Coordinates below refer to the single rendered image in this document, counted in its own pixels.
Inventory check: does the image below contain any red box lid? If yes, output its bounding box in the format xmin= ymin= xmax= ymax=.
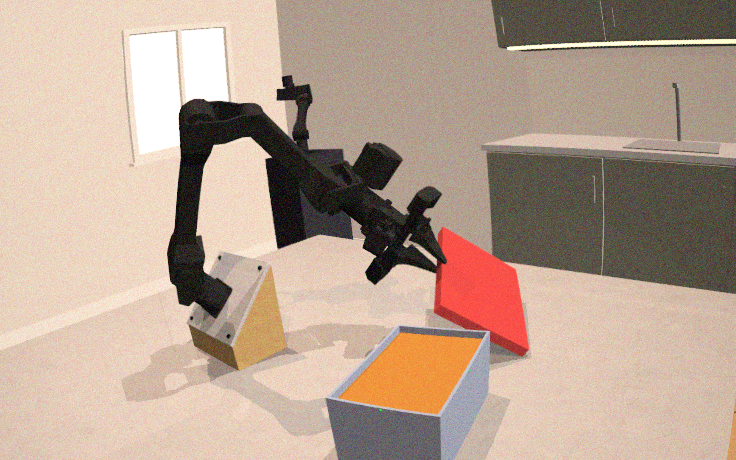
xmin=434 ymin=227 xmax=529 ymax=356

